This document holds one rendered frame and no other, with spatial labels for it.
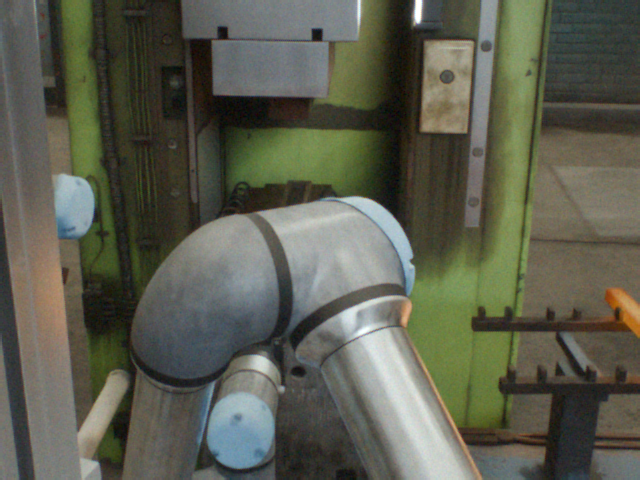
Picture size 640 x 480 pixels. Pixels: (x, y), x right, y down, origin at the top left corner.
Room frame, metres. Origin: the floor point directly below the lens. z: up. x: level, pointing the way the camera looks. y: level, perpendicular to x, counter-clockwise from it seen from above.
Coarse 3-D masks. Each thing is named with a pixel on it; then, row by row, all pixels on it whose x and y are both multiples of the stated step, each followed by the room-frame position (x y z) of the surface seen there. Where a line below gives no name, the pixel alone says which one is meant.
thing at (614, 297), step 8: (608, 288) 1.42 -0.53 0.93; (616, 288) 1.42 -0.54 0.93; (608, 296) 1.41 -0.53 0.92; (616, 296) 1.38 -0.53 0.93; (624, 296) 1.38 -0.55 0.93; (616, 304) 1.37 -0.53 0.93; (624, 304) 1.35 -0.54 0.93; (632, 304) 1.35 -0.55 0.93; (624, 312) 1.33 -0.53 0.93; (632, 312) 1.32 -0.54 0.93; (624, 320) 1.33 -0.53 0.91; (632, 320) 1.30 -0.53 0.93; (632, 328) 1.29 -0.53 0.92
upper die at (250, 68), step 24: (216, 48) 1.46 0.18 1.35; (240, 48) 1.46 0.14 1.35; (264, 48) 1.46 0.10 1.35; (288, 48) 1.45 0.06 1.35; (312, 48) 1.45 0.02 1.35; (216, 72) 1.46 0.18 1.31; (240, 72) 1.46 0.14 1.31; (264, 72) 1.46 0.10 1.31; (288, 72) 1.45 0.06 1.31; (312, 72) 1.45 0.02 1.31; (240, 96) 1.46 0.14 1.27; (264, 96) 1.46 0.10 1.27; (288, 96) 1.46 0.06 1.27; (312, 96) 1.45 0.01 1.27
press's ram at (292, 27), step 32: (192, 0) 1.46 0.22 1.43; (224, 0) 1.46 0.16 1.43; (256, 0) 1.46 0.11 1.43; (288, 0) 1.45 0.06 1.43; (320, 0) 1.45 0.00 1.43; (352, 0) 1.45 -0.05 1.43; (192, 32) 1.46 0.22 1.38; (224, 32) 1.54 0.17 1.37; (256, 32) 1.46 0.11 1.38; (288, 32) 1.45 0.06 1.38; (352, 32) 1.45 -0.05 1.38
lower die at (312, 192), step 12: (288, 180) 1.87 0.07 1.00; (300, 180) 1.87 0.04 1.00; (252, 192) 1.84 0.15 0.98; (264, 192) 1.81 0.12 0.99; (276, 192) 1.81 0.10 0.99; (288, 192) 1.78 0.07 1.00; (312, 192) 1.80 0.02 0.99; (252, 204) 1.75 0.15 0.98; (264, 204) 1.72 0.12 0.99; (276, 204) 1.72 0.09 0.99
